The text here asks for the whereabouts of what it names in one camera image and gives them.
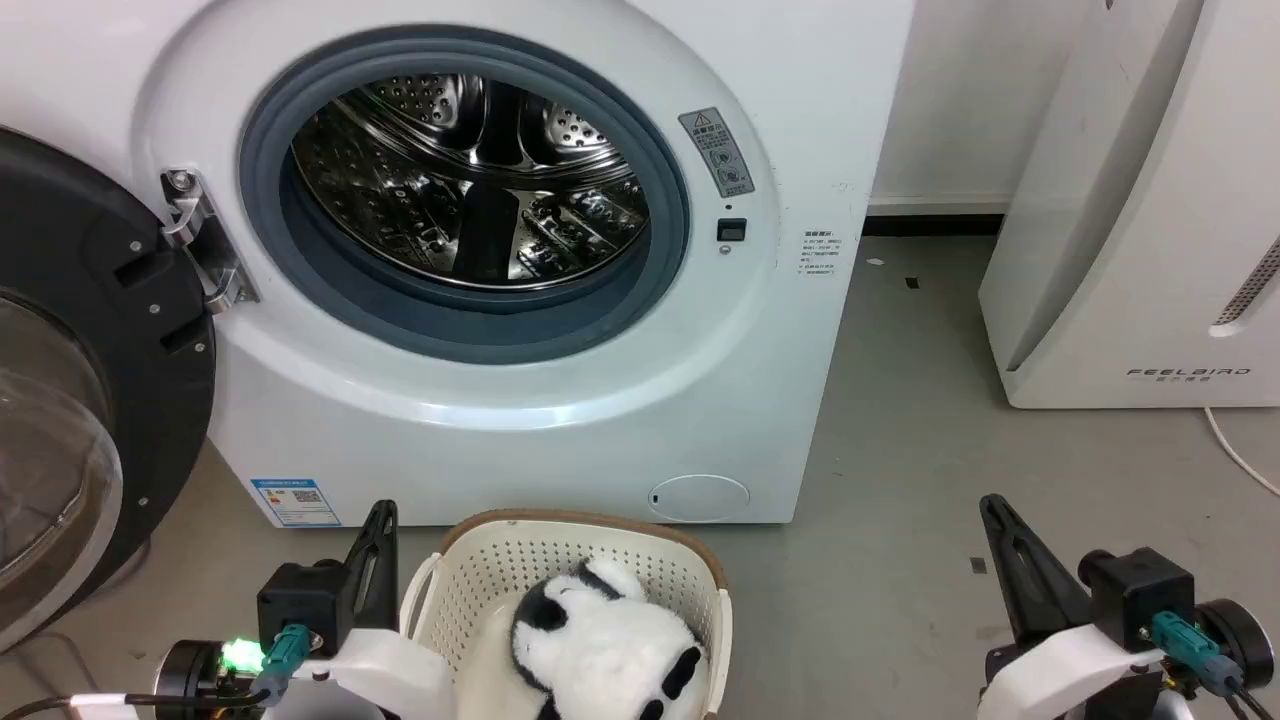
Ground teal left cable connector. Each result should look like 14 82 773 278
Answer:
261 622 312 693

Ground panda plush toy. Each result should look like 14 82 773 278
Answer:
510 557 710 720

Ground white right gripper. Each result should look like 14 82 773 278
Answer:
976 494 1169 720

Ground washing machine door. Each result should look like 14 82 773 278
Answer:
0 128 217 653

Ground white front-load washing machine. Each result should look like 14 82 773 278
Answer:
0 0 916 529

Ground white perforated laundry basket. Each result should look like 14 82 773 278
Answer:
400 508 734 720

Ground oval white filter cover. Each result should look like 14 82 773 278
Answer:
648 474 751 523

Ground stainless steel washing machine drum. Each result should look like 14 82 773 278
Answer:
290 73 652 293

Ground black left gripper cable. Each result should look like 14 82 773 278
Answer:
0 686 273 720

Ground white power cable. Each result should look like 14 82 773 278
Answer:
1203 405 1280 498

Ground teal cable connector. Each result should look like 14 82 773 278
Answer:
261 622 312 693
1149 611 1242 697

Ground teal right cable connector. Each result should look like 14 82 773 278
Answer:
1149 611 1242 697

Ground white air purifier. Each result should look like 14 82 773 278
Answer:
978 0 1280 410

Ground metal washing machine door hinge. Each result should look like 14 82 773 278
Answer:
160 168 262 316

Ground grey warning sticker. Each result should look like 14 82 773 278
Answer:
678 107 757 199

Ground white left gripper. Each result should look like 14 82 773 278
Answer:
272 499 458 720

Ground grey rubber door gasket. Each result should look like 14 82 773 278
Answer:
238 25 691 366

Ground blue energy label sticker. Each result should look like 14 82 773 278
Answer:
250 478 342 528

